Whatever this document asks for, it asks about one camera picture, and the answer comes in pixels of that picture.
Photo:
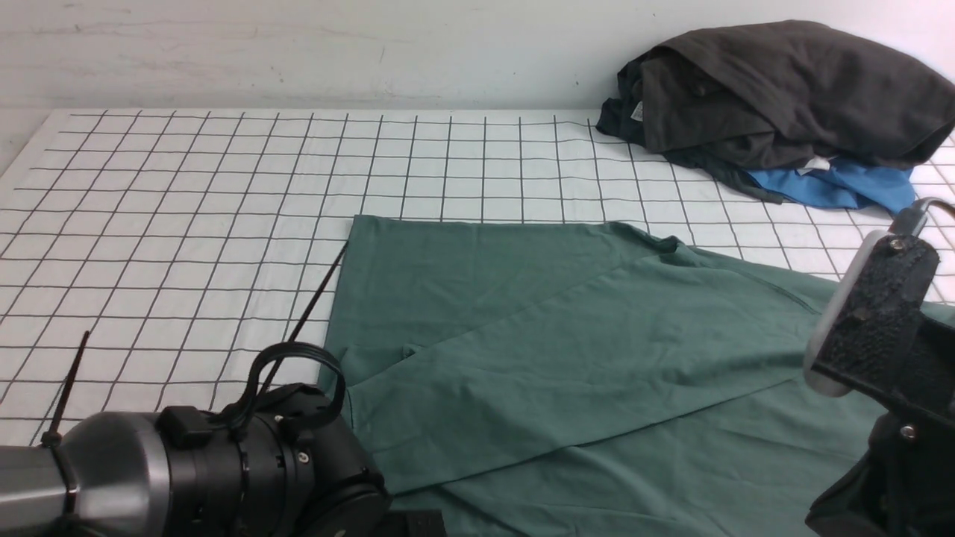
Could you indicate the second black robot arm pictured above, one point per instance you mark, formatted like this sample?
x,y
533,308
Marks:
x,y
903,485

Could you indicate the white grid tablecloth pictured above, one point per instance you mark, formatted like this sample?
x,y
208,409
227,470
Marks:
x,y
185,241

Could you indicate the green long-sleeve top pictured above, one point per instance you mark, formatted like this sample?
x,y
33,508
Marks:
x,y
586,380

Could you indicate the blue garment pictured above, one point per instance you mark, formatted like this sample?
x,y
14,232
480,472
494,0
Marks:
x,y
844,185

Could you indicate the dark grey garment pile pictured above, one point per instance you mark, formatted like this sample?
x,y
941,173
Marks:
x,y
790,94

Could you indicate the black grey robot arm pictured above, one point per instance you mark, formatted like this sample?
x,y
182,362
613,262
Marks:
x,y
120,474

